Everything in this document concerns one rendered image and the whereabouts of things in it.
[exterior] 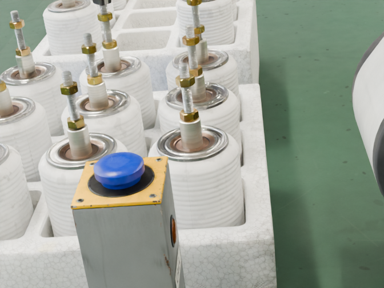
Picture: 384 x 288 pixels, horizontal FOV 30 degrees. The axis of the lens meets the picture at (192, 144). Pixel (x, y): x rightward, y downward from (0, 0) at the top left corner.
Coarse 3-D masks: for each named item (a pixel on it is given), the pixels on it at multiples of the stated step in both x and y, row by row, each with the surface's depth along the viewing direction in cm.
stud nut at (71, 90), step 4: (76, 84) 72; (60, 88) 72; (64, 88) 72; (68, 88) 71; (72, 88) 72; (76, 88) 72; (64, 92) 72; (68, 92) 72; (72, 92) 72; (76, 92) 72
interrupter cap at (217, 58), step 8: (208, 48) 98; (176, 56) 97; (184, 56) 97; (216, 56) 96; (224, 56) 96; (176, 64) 94; (200, 64) 95; (208, 64) 93; (216, 64) 93; (224, 64) 94
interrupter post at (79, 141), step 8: (80, 128) 74; (72, 136) 74; (80, 136) 74; (88, 136) 75; (72, 144) 74; (80, 144) 74; (88, 144) 75; (72, 152) 75; (80, 152) 75; (88, 152) 75
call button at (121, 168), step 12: (108, 156) 58; (120, 156) 57; (132, 156) 57; (96, 168) 56; (108, 168) 56; (120, 168) 56; (132, 168) 55; (144, 168) 56; (108, 180) 55; (120, 180) 55; (132, 180) 55
